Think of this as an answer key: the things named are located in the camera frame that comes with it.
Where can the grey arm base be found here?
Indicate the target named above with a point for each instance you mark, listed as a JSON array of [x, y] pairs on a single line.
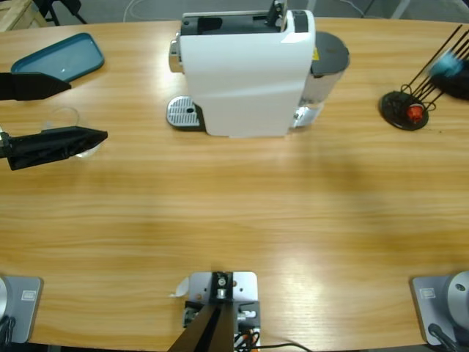
[[439, 300], [22, 304]]

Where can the white mount block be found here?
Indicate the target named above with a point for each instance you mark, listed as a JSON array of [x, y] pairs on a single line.
[[243, 289]]

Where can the dark camera post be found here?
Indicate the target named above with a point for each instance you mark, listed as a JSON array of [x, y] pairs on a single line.
[[209, 330]]

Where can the white tape strip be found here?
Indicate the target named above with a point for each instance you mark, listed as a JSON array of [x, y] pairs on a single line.
[[180, 289]]

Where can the grey metal frame leg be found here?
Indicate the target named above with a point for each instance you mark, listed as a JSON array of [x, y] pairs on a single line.
[[401, 9]]

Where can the clear glass cup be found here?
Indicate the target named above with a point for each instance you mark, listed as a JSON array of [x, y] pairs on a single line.
[[66, 117]]

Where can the clear water tank dark lid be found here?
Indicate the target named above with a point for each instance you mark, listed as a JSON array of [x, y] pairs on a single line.
[[329, 51]]

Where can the teal rectangular tray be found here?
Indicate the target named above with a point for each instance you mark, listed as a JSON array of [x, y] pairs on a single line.
[[66, 55]]

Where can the white capsule coffee machine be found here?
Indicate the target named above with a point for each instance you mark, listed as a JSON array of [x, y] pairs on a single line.
[[242, 84]]

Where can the red coffee capsule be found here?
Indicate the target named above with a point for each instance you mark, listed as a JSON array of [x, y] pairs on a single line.
[[415, 113]]

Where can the wooden crate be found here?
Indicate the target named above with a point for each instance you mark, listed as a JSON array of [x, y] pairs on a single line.
[[16, 12]]

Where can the chrome drip tray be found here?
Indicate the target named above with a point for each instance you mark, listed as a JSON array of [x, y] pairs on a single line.
[[181, 111]]

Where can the silver coffee machine lid lever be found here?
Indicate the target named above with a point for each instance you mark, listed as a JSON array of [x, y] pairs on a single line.
[[275, 14]]

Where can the black capsule holder with rods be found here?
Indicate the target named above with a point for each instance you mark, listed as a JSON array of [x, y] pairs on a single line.
[[394, 108]]

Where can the blue coffee capsule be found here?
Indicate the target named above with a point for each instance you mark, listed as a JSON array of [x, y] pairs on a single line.
[[447, 63]]

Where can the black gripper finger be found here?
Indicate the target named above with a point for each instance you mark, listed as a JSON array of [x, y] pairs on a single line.
[[47, 146], [456, 86], [33, 86]]

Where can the black chair legs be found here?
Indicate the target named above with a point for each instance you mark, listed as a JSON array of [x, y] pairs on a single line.
[[52, 14]]

